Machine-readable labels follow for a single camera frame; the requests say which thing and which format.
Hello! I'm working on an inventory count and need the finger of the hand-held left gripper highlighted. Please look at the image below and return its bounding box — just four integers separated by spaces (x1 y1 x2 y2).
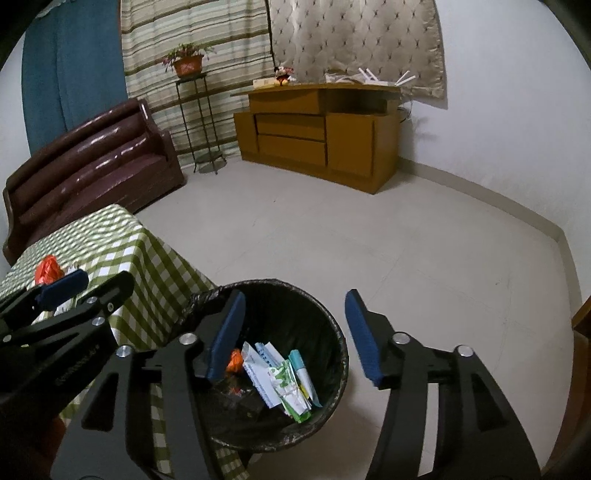
0 271 136 354
0 269 90 330

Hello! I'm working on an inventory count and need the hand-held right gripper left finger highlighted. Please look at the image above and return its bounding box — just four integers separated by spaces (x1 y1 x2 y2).
51 289 247 480

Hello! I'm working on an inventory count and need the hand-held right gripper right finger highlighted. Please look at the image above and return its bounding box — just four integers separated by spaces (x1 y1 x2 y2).
344 288 542 480

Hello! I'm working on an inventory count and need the red plastic bag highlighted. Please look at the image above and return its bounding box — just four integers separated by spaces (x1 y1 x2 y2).
35 255 64 286

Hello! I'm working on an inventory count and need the white paper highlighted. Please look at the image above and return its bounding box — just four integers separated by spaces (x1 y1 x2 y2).
242 342 284 409

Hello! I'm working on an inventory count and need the black trash bin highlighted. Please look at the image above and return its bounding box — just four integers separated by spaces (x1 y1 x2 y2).
182 278 349 453

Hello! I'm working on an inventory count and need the green checkered tablecloth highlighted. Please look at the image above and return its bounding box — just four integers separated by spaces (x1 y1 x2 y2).
0 204 252 480

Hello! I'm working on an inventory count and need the teal and white packet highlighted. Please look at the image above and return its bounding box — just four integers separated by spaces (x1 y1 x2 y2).
288 349 323 408

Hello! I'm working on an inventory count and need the green and white wrapper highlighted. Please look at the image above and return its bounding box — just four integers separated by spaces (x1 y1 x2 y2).
268 360 315 424

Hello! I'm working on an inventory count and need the brown leather sofa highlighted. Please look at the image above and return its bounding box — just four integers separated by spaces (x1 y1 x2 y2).
2 98 185 267

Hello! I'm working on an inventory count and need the black metal plant stand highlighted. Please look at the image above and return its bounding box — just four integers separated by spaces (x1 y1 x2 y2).
175 73 227 175

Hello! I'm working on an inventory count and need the wooden cabinet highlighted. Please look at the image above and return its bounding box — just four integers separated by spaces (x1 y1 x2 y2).
230 82 402 195

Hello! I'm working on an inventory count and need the blue curtain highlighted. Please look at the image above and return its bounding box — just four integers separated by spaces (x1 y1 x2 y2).
21 0 128 156

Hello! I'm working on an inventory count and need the orange flower pot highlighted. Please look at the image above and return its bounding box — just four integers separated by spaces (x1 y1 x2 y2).
173 55 205 78

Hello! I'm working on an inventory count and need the green potted plant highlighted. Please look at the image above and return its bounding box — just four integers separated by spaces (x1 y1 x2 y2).
161 43 216 70

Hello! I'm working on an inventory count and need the white router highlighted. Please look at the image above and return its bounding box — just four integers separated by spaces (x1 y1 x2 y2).
358 68 415 88

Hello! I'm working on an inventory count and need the clear plastic bag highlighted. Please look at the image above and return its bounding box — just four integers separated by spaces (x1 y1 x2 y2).
324 69 365 86

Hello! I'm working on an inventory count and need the striped curtain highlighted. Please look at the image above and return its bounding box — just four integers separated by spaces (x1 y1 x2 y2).
121 0 273 168

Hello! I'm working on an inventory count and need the beige patterned curtain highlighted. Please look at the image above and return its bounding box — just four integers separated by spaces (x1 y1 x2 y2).
268 0 448 100

